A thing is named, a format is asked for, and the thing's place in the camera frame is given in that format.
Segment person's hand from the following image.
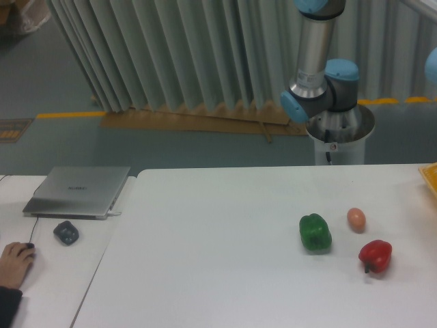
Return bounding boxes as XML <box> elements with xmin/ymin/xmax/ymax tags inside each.
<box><xmin>1</xmin><ymin>242</ymin><xmax>28</xmax><ymax>289</ymax></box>

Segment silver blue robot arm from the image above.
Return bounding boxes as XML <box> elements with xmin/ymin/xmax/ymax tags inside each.
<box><xmin>281</xmin><ymin>1</ymin><xmax>436</xmax><ymax>123</ymax></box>

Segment dark sleeved forearm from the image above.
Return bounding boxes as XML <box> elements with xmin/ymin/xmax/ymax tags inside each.
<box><xmin>0</xmin><ymin>287</ymin><xmax>23</xmax><ymax>328</ymax></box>

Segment dark grey small controller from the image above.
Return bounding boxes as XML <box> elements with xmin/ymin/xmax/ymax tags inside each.
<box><xmin>53</xmin><ymin>221</ymin><xmax>80</xmax><ymax>246</ymax></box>

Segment silver closed laptop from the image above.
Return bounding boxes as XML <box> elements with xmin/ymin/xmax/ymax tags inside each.
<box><xmin>23</xmin><ymin>166</ymin><xmax>130</xmax><ymax>219</ymax></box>

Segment white laptop plug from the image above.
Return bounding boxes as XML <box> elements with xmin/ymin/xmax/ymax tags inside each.
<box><xmin>107</xmin><ymin>211</ymin><xmax>121</xmax><ymax>217</ymax></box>

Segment grey folding curtain screen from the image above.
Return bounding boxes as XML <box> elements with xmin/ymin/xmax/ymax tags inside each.
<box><xmin>47</xmin><ymin>1</ymin><xmax>436</xmax><ymax>112</ymax></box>

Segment cardboard boxes in plastic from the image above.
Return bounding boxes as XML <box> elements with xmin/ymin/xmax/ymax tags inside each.
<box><xmin>1</xmin><ymin>0</ymin><xmax>51</xmax><ymax>37</ymax></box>

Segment green bell pepper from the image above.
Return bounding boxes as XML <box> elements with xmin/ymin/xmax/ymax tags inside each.
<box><xmin>299</xmin><ymin>213</ymin><xmax>332</xmax><ymax>251</ymax></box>

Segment brown egg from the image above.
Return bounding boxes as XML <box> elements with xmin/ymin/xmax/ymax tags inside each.
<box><xmin>347</xmin><ymin>208</ymin><xmax>366</xmax><ymax>233</ymax></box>

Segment red bell pepper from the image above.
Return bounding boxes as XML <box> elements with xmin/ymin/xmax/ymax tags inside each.
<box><xmin>358</xmin><ymin>240</ymin><xmax>393</xmax><ymax>273</ymax></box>

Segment yellow plastic basket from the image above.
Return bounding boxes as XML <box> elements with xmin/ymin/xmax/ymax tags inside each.
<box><xmin>419</xmin><ymin>163</ymin><xmax>437</xmax><ymax>196</ymax></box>

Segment black mouse cable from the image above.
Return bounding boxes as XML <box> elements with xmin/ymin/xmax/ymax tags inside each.
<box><xmin>0</xmin><ymin>174</ymin><xmax>48</xmax><ymax>245</ymax></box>

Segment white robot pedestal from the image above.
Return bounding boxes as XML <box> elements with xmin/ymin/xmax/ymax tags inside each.
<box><xmin>305</xmin><ymin>105</ymin><xmax>376</xmax><ymax>165</ymax></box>

